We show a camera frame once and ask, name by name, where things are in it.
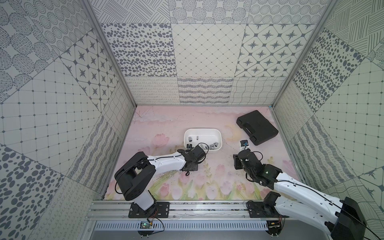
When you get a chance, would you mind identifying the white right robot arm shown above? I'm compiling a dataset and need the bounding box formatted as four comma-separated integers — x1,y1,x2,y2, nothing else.
233,149,368,240

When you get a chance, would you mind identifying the white slotted cable duct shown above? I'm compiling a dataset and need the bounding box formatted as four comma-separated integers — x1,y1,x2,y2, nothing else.
95,220,268,231

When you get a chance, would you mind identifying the white plastic storage box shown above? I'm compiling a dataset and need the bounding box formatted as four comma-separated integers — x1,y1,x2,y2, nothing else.
184,128,223,153

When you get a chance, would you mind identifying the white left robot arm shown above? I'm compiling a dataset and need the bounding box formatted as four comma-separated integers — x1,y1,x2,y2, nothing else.
115,145,209,213

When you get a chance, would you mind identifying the aluminium mounting rail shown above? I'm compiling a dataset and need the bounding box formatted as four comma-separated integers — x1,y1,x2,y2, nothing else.
85,200,334,221

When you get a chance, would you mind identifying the black plastic tool case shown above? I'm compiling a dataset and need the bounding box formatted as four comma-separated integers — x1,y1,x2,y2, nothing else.
236,110,279,146

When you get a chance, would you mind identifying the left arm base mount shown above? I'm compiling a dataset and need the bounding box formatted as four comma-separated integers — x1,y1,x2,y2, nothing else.
129,202,170,219

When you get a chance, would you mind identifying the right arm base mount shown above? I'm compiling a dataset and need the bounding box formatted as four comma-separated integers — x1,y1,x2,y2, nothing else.
246,192,284,218

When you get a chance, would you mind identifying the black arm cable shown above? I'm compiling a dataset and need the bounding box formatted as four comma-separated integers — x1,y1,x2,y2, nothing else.
275,179,382,240

